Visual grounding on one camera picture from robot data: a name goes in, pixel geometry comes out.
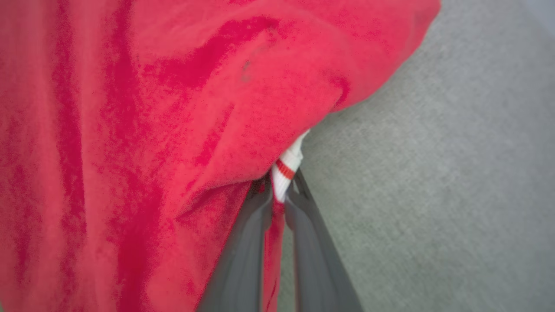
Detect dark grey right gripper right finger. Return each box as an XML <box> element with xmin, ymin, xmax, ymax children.
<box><xmin>285</xmin><ymin>170</ymin><xmax>364</xmax><ymax>312</ymax></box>

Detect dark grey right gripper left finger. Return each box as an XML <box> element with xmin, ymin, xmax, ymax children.
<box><xmin>197</xmin><ymin>180</ymin><xmax>274</xmax><ymax>312</ymax></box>

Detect red jersey with white trim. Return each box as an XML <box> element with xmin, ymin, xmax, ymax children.
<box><xmin>0</xmin><ymin>0</ymin><xmax>442</xmax><ymax>312</ymax></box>

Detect grey fabric sofa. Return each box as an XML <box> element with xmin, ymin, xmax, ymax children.
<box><xmin>277</xmin><ymin>0</ymin><xmax>555</xmax><ymax>312</ymax></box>

